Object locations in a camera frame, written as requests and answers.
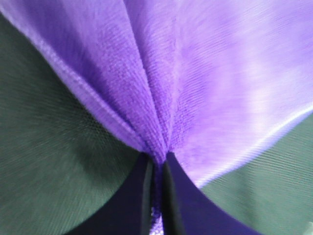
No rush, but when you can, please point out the black table cloth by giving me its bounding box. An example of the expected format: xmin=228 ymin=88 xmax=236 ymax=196
xmin=0 ymin=18 xmax=313 ymax=235

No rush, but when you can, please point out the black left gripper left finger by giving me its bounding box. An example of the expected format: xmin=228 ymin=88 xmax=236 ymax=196
xmin=67 ymin=153 xmax=153 ymax=235

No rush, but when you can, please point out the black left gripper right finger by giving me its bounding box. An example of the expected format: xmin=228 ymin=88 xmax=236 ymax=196
xmin=162 ymin=152 xmax=259 ymax=235

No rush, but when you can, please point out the purple microfibre towel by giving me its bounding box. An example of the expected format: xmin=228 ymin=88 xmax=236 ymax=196
xmin=0 ymin=0 xmax=313 ymax=235

